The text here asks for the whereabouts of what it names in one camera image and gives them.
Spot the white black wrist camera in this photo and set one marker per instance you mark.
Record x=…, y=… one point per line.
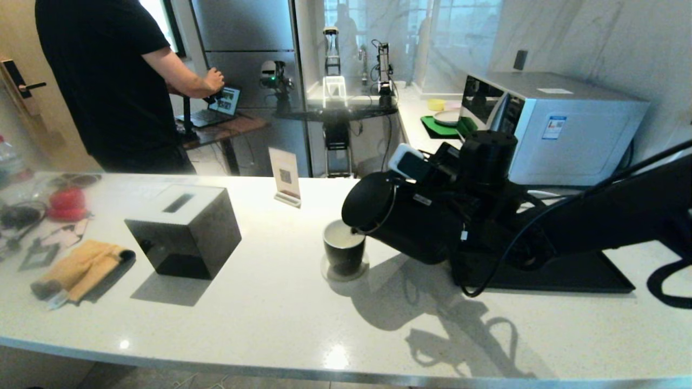
x=411, y=162

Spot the orange grey cleaning cloth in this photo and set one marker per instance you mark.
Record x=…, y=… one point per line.
x=81, y=270

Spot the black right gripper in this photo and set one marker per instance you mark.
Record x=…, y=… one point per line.
x=494, y=213

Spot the black mug white inside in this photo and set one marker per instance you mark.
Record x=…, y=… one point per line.
x=344, y=248

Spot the open laptop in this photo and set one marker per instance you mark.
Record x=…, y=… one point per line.
x=221, y=105

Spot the black wall outlet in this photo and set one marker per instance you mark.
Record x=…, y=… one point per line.
x=520, y=60

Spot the black cube tissue box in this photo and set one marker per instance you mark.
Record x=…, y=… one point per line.
x=184, y=232

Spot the yellow bowl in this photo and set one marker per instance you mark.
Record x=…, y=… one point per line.
x=436, y=104

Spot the person in black shirt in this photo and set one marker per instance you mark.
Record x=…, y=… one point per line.
x=97, y=81

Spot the black electric kettle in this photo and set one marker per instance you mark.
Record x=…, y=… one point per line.
x=411, y=227

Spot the black white robot stand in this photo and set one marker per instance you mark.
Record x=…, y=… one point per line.
x=337, y=140

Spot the clear water bottle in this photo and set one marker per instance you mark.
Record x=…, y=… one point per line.
x=11, y=162

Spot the white round saucer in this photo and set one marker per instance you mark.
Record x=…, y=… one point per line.
x=330, y=273

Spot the green mat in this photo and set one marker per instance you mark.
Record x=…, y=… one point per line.
x=432, y=128

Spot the silver refrigerator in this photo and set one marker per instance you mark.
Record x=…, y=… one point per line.
x=243, y=32

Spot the red bell pepper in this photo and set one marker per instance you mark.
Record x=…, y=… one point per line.
x=67, y=204

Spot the grey camera device green light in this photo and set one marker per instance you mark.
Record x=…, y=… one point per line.
x=273, y=75

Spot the silver microwave oven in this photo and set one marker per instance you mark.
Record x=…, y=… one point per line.
x=567, y=135

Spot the dark green tea sachet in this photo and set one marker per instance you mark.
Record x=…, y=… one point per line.
x=39, y=258

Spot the brown wooden table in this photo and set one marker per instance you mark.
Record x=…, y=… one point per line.
x=238, y=127

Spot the beige patterned card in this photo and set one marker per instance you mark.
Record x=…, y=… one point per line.
x=65, y=235

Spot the black rectangular serving tray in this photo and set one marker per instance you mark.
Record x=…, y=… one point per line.
x=584, y=275

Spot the black curved desk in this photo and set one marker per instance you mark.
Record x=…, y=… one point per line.
x=335, y=112

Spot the white plate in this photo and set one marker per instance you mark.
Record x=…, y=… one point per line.
x=446, y=118

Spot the QR code sign stand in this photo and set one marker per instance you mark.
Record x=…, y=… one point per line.
x=285, y=175

